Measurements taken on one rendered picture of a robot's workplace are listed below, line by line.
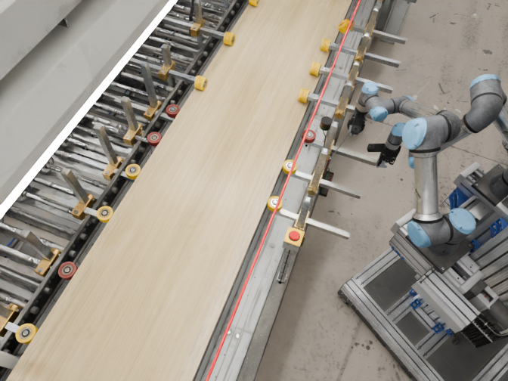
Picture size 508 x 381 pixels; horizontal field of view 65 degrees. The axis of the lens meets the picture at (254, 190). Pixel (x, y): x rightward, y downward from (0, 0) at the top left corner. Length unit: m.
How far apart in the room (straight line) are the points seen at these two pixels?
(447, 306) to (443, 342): 0.78
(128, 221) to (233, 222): 0.52
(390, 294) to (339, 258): 0.45
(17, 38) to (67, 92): 0.08
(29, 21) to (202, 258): 1.58
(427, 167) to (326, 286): 1.44
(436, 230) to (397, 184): 1.69
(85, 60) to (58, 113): 0.08
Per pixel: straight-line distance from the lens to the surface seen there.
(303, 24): 3.09
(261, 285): 2.19
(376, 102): 2.03
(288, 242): 1.63
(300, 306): 2.83
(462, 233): 1.86
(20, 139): 0.49
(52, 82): 0.52
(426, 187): 1.74
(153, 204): 2.11
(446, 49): 4.82
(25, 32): 0.49
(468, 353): 2.88
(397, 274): 2.84
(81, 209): 2.24
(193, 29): 2.89
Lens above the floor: 2.70
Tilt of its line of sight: 59 degrees down
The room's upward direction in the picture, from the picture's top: 4 degrees clockwise
